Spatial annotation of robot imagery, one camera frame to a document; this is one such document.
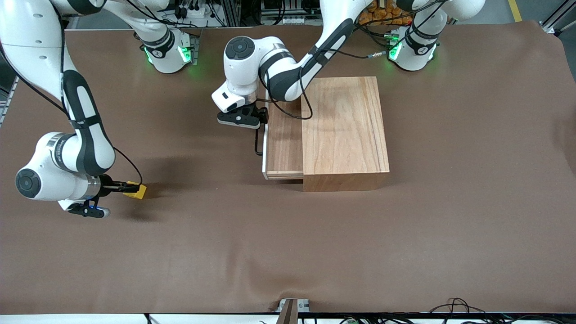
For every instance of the orange stuffed bags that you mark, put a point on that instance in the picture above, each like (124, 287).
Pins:
(382, 15)

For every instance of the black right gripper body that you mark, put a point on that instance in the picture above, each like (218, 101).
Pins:
(106, 183)

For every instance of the brown table mat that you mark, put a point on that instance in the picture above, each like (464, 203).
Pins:
(225, 247)

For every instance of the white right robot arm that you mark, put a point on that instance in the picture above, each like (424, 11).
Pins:
(81, 135)

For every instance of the white power strip with plugs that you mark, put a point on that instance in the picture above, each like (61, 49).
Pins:
(191, 9)

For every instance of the yellow cube block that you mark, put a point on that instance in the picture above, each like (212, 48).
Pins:
(137, 194)

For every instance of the wooden drawer cabinet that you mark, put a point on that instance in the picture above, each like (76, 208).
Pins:
(346, 135)

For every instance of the aluminium frame post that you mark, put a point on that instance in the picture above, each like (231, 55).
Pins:
(558, 20)

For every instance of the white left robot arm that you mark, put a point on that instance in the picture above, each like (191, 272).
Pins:
(243, 67)

